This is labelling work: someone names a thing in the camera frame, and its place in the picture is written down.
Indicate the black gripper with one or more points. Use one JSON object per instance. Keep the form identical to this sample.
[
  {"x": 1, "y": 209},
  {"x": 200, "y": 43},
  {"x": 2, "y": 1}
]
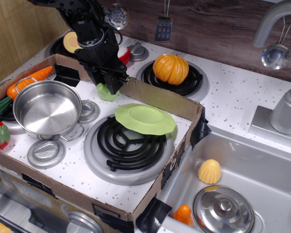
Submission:
[{"x": 103, "y": 65}]

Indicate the green toy broccoli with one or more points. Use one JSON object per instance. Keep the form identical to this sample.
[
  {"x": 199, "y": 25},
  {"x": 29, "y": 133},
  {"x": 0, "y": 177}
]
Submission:
[{"x": 105, "y": 94}]

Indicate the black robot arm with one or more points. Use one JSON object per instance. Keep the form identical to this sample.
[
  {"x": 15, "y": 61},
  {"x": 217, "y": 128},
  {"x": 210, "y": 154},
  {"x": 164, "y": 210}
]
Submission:
[{"x": 85, "y": 17}]

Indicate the stainless steel pot lid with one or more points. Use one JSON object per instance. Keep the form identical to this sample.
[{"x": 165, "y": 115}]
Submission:
[{"x": 222, "y": 209}]

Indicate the red white toy cheese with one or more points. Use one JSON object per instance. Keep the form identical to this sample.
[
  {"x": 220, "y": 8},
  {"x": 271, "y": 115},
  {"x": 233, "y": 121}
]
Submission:
[{"x": 124, "y": 55}]

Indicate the middle silver stove knob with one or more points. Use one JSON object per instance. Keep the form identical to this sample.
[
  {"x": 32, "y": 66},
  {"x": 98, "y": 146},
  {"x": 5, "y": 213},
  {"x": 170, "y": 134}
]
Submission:
[{"x": 90, "y": 111}]

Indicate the silver stove knob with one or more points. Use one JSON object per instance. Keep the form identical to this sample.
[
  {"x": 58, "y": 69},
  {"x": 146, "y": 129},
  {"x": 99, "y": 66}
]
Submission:
[
  {"x": 90, "y": 111},
  {"x": 138, "y": 53},
  {"x": 46, "y": 154}
]

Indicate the back silver stove knob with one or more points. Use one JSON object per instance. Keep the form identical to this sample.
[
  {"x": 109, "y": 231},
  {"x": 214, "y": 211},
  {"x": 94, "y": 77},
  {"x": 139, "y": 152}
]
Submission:
[{"x": 138, "y": 53}]

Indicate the halved purple toy fruit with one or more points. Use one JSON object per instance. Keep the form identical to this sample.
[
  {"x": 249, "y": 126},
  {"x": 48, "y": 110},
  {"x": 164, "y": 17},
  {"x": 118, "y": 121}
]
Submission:
[{"x": 70, "y": 42}]

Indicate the green plastic plate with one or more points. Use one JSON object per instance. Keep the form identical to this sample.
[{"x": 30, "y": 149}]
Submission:
[{"x": 146, "y": 119}]

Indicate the back left black burner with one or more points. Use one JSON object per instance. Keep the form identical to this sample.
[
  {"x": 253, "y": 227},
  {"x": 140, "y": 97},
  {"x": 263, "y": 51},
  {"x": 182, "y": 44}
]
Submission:
[{"x": 57, "y": 47}]

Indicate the black burner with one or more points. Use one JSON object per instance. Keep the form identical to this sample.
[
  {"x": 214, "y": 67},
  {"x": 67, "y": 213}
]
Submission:
[
  {"x": 57, "y": 47},
  {"x": 194, "y": 87},
  {"x": 8, "y": 119},
  {"x": 125, "y": 157}
]

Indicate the orange toy pumpkin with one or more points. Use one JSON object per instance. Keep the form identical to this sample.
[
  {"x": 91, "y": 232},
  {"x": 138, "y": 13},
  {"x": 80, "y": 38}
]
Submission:
[{"x": 171, "y": 69}]

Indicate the hanging silver strainer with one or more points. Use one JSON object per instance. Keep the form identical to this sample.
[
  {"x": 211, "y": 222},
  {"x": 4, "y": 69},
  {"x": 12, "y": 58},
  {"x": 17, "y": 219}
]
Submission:
[{"x": 117, "y": 16}]

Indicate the hanging silver spatula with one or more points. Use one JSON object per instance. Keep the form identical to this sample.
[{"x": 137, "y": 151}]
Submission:
[{"x": 164, "y": 25}]

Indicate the front right black burner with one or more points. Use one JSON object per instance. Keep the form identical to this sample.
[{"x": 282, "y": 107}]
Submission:
[{"x": 125, "y": 157}]

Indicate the back right black burner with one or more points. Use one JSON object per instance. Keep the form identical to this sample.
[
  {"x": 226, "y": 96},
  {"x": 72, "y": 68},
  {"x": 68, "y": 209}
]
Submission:
[{"x": 194, "y": 87}]

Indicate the front silver stove knob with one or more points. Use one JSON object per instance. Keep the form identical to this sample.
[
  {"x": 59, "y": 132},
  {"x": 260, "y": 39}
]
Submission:
[{"x": 46, "y": 154}]

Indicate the front left black burner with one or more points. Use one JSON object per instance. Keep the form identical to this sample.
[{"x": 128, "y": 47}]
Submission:
[{"x": 8, "y": 119}]

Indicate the orange toy carrot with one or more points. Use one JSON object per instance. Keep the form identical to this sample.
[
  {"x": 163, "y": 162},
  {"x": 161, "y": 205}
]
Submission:
[{"x": 14, "y": 89}]

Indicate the brown cardboard fence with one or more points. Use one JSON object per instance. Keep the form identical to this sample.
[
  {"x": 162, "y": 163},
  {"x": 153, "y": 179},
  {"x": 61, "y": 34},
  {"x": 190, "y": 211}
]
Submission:
[{"x": 72, "y": 182}]

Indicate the yellow toy corn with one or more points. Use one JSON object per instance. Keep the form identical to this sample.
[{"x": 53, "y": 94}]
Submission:
[{"x": 209, "y": 172}]

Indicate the silver oven front knob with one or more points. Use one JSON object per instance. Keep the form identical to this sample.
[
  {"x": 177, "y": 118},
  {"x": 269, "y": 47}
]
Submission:
[{"x": 81, "y": 223}]

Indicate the small orange toy vegetable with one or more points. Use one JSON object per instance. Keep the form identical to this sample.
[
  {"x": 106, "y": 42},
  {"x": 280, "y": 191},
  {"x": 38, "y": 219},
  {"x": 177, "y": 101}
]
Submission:
[{"x": 184, "y": 215}]

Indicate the hanging silver ladle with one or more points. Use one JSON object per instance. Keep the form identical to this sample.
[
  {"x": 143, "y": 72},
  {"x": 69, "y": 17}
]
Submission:
[{"x": 276, "y": 56}]

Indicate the silver toy faucet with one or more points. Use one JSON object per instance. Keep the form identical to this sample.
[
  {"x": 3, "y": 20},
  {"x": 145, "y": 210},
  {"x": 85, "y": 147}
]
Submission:
[{"x": 273, "y": 125}]

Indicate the silver toy sink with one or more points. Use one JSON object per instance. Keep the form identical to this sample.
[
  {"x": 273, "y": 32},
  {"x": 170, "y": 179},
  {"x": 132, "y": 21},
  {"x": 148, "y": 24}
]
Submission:
[{"x": 261, "y": 173}]

